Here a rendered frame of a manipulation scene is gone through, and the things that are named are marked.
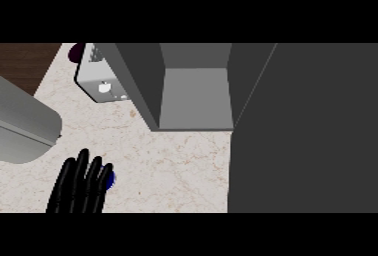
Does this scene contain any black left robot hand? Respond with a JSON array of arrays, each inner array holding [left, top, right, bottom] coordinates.
[[44, 148, 115, 214]]

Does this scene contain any blue capped water bottle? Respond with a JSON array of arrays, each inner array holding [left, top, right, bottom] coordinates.
[[105, 170, 118, 192]]

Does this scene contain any grey open cabinet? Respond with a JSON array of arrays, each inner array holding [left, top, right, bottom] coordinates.
[[95, 42, 279, 132]]

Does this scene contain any dark grey cabinet door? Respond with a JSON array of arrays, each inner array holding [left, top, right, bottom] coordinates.
[[226, 42, 378, 214]]

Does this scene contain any pale grey rounded appliance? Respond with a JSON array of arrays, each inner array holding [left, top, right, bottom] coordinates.
[[0, 76, 64, 165]]

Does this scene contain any white toaster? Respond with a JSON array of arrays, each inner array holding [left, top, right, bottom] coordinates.
[[74, 42, 133, 104]]

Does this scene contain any dark purple round object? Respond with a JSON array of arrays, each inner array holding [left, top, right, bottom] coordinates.
[[66, 42, 87, 64]]

